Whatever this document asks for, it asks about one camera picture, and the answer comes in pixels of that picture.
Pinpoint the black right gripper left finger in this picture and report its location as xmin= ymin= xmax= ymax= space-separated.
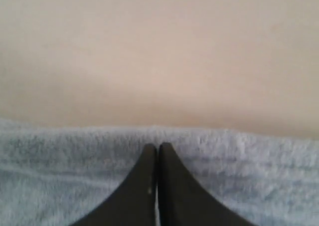
xmin=73 ymin=144 xmax=157 ymax=226

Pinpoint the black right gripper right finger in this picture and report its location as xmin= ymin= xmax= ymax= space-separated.
xmin=158 ymin=142 xmax=252 ymax=226

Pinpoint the light blue fleece towel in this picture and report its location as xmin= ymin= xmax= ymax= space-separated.
xmin=0 ymin=120 xmax=319 ymax=226

